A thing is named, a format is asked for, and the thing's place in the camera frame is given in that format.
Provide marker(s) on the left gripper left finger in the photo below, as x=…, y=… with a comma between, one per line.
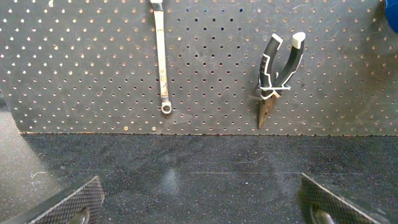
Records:
x=66, y=205

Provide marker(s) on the wrench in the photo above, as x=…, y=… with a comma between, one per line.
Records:
x=161, y=56

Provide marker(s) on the roll of blue tape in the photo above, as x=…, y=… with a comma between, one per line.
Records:
x=392, y=14

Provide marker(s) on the black and white pliers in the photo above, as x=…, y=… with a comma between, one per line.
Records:
x=276, y=77

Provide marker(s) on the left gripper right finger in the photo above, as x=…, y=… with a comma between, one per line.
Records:
x=329, y=202

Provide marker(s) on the black pegboard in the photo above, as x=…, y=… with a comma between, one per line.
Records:
x=217, y=62

